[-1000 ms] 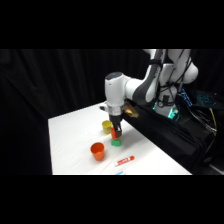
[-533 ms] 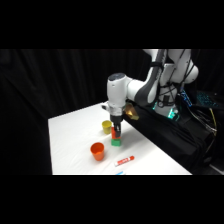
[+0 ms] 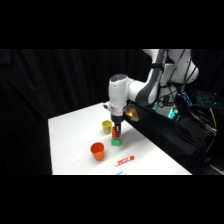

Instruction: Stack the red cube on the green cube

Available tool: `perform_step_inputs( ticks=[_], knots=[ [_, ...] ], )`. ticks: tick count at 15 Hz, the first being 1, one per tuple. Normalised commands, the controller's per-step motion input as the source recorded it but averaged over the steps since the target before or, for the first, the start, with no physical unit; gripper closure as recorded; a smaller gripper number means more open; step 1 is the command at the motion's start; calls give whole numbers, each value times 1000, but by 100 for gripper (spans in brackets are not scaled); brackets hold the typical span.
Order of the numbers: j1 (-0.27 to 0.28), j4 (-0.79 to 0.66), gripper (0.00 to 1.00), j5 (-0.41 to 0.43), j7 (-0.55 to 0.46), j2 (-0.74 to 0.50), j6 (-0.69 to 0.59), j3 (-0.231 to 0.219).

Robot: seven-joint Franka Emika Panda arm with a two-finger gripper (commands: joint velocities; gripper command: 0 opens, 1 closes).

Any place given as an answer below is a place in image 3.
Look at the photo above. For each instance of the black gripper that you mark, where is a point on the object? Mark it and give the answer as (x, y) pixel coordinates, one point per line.
(117, 120)

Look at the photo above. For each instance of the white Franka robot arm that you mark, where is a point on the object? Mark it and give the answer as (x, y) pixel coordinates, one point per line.
(146, 88)

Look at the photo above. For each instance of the green cube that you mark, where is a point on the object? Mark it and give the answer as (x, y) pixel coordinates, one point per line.
(116, 142)

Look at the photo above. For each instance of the yellow cup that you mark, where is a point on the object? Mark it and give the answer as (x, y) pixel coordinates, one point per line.
(106, 127)

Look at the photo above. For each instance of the orange cup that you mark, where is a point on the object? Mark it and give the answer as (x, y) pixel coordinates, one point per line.
(97, 152)

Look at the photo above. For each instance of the red and white marker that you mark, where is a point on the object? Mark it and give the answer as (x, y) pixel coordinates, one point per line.
(124, 161)

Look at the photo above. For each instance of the small blue object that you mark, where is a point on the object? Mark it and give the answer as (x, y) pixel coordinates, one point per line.
(119, 173)

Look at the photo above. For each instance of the white table cloth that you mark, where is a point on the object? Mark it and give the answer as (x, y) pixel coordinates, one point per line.
(76, 146)

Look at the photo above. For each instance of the black robot stand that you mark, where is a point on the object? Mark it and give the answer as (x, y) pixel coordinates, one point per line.
(166, 140)

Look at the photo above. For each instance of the black curtain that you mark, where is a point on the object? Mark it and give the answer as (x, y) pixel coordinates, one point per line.
(33, 100)

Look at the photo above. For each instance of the blue lit device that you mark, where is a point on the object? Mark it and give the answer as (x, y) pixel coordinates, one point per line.
(205, 99)

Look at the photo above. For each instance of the yellowish camera mount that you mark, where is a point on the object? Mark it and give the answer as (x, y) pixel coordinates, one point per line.
(132, 113)

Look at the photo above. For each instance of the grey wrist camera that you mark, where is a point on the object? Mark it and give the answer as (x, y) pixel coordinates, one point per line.
(106, 106)

